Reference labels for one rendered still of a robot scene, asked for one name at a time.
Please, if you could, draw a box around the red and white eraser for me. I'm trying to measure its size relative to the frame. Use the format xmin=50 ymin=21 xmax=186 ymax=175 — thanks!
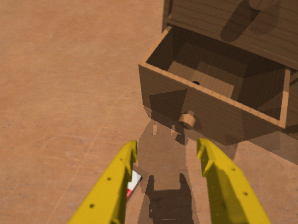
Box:
xmin=127 ymin=169 xmax=142 ymax=197

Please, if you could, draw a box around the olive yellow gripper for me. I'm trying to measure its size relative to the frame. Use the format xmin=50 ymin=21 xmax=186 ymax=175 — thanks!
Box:
xmin=67 ymin=138 xmax=272 ymax=224

